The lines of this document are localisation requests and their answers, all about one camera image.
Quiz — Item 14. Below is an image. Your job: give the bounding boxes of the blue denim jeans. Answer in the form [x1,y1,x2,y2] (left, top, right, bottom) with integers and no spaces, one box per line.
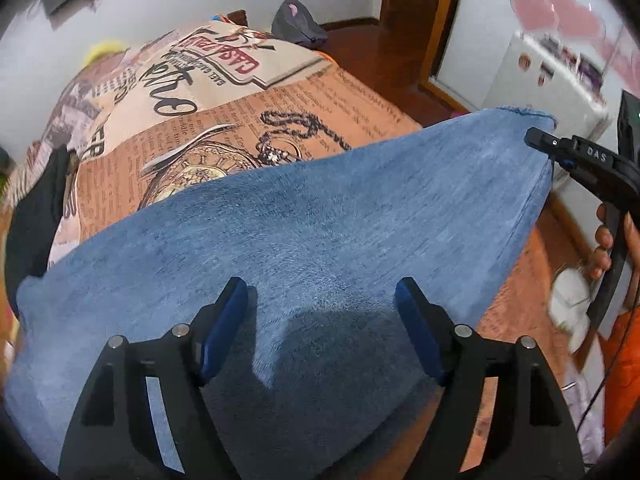
[4,107,555,479]

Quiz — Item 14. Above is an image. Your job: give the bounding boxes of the orange clothing of person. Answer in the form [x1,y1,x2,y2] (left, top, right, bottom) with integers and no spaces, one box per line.
[599,312,640,444]

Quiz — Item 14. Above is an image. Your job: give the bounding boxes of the right hand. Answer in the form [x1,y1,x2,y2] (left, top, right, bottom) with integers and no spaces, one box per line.
[588,204,640,281]

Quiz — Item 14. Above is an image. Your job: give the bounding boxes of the wooden door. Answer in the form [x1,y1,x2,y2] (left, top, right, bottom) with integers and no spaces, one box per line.
[380,0,459,86]

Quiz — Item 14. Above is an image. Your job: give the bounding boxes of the black folded garment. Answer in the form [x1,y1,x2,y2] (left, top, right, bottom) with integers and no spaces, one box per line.
[4,145,70,318]

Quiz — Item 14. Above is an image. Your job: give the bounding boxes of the grey cap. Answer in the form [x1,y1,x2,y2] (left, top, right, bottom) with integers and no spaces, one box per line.
[271,0,328,49]

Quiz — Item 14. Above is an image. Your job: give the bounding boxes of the yellow pillow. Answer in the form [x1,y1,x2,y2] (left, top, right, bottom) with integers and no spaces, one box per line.
[82,40,128,67]

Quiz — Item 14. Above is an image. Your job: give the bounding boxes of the pink heart wall decoration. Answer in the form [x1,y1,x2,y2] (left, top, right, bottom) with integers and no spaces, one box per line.
[511,0,639,87]

